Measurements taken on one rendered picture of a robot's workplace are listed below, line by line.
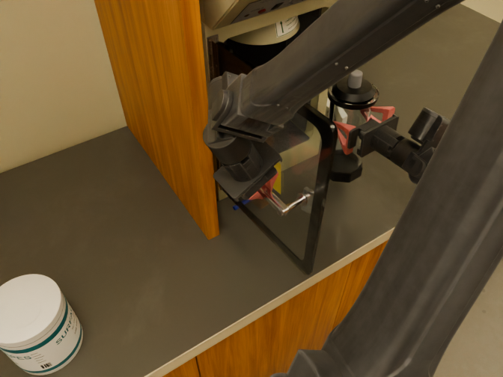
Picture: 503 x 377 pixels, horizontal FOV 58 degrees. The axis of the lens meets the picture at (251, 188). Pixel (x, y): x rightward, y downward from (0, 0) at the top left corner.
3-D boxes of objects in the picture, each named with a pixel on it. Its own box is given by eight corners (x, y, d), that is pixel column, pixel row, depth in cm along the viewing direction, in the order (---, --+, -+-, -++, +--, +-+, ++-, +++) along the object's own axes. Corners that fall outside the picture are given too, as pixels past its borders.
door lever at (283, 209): (272, 176, 85) (273, 167, 83) (307, 208, 80) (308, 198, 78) (250, 190, 83) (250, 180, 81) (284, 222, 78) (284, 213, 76)
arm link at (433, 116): (415, 179, 83) (446, 191, 87) (452, 124, 79) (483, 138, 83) (380, 151, 93) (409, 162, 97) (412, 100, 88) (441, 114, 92)
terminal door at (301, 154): (225, 189, 109) (215, 37, 80) (311, 277, 93) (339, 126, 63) (222, 191, 109) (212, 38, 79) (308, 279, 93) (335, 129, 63)
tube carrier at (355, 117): (311, 163, 113) (317, 88, 99) (342, 146, 118) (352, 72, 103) (340, 186, 107) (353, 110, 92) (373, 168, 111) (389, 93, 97)
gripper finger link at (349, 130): (325, 114, 98) (356, 135, 92) (349, 102, 101) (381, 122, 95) (322, 139, 102) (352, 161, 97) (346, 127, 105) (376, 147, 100)
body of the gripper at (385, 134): (358, 129, 94) (385, 147, 89) (392, 111, 98) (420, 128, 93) (354, 153, 98) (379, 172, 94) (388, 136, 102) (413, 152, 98)
